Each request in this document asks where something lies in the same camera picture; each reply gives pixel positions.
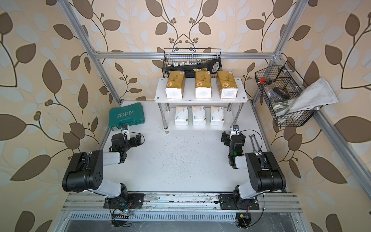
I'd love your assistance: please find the white tissue pack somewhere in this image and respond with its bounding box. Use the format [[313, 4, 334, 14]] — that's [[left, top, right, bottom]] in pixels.
[[210, 106, 225, 126], [192, 106, 206, 126], [174, 106, 189, 126]]

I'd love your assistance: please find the gold tissue pack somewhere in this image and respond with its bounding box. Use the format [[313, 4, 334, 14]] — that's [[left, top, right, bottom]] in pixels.
[[165, 71, 185, 99], [216, 71, 238, 99], [195, 71, 212, 99]]

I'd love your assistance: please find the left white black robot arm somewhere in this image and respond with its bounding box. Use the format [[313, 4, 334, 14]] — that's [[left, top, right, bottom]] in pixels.
[[62, 131, 145, 211]]

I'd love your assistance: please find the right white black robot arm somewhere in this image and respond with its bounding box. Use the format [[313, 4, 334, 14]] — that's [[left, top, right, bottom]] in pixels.
[[218, 130, 286, 211]]

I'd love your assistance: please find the white two-tier shelf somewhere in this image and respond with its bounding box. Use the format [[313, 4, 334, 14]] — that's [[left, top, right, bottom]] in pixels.
[[155, 78, 248, 133]]

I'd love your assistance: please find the green plastic tool case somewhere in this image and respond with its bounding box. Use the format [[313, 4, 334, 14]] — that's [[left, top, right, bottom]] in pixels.
[[109, 102, 145, 131]]

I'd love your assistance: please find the silver wrench left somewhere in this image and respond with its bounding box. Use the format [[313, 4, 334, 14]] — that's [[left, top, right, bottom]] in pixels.
[[248, 134, 257, 153]]

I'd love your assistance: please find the silver wrench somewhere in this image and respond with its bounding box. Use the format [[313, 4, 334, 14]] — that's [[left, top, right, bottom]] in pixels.
[[252, 134, 262, 154], [248, 134, 257, 153]]

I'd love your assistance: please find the silver wrench right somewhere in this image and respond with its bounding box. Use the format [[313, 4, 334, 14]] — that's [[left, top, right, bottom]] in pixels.
[[252, 134, 262, 154]]

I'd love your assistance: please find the black yellow tool box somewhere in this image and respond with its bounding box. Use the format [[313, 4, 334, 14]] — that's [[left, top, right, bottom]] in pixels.
[[162, 59, 223, 78]]

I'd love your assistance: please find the white cloth rag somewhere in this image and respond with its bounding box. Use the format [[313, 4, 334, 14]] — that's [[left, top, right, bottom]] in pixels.
[[272, 77, 339, 116]]

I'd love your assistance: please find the red handled tool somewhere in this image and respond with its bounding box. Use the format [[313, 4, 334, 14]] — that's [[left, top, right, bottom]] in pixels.
[[259, 78, 273, 86]]

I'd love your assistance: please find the black wire basket right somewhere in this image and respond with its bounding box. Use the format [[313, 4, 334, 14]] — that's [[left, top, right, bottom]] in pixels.
[[255, 61, 320, 127]]

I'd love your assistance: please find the black wire basket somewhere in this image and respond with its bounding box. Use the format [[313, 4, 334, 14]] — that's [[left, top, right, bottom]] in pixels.
[[255, 61, 320, 127], [162, 47, 221, 70]]

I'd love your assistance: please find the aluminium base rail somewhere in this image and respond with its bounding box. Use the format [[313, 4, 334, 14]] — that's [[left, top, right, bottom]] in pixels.
[[61, 192, 302, 222]]

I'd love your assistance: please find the black wire basket rear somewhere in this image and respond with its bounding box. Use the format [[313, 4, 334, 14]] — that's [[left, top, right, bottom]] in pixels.
[[162, 47, 221, 70]]

